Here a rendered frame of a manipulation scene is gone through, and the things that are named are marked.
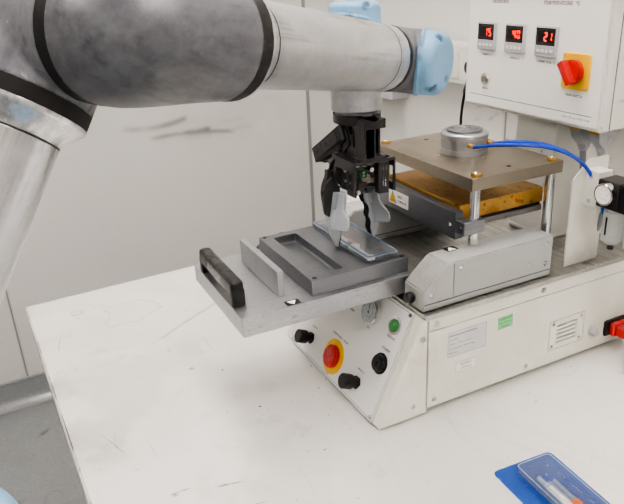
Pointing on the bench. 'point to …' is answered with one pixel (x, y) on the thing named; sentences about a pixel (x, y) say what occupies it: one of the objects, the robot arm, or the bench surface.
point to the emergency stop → (331, 356)
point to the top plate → (475, 157)
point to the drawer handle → (209, 262)
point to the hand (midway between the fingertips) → (352, 233)
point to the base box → (507, 338)
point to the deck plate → (422, 244)
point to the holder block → (324, 261)
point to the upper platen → (508, 199)
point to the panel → (359, 349)
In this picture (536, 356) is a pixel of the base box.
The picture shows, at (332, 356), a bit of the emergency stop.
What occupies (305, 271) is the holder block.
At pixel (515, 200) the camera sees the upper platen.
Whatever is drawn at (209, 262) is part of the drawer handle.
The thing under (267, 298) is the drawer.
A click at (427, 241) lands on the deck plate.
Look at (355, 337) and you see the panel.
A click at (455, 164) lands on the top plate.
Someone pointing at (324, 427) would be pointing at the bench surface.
